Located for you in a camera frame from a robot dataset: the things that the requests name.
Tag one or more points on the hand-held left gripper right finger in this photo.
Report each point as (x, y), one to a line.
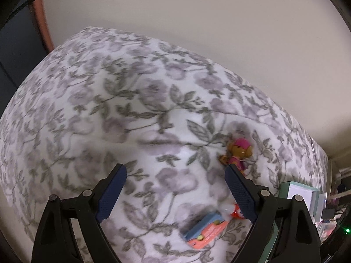
(242, 193)

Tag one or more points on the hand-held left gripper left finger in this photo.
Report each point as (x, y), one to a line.
(111, 194)

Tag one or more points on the pink toy dog figure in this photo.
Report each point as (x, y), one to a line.
(238, 153)

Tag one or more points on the red and white glue stick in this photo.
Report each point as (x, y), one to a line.
(234, 212)

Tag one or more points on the orange toy gun pack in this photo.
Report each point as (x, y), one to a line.
(206, 228)

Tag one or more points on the floral blanket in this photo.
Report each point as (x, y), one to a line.
(109, 115)

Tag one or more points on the small black adapter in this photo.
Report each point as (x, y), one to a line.
(328, 213)

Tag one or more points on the reddish wooden board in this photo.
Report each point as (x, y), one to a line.
(43, 24)

